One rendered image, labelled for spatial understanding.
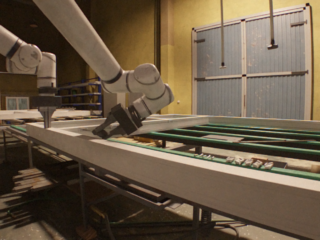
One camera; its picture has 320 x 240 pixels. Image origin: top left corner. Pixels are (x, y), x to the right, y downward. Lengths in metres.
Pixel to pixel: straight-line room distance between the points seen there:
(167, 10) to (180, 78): 2.88
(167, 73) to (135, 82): 7.66
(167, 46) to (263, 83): 4.01
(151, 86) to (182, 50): 7.91
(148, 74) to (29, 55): 0.45
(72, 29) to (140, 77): 0.27
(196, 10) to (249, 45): 2.69
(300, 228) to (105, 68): 0.67
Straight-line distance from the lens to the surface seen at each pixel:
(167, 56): 8.55
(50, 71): 1.06
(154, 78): 0.73
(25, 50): 0.88
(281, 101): 6.89
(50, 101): 1.07
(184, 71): 8.42
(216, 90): 7.57
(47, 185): 2.08
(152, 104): 0.83
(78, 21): 0.64
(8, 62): 1.02
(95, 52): 0.69
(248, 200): 0.35
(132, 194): 1.17
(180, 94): 8.44
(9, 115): 3.19
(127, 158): 0.51
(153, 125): 1.35
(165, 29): 8.90
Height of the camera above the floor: 1.05
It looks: 4 degrees down
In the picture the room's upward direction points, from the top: straight up
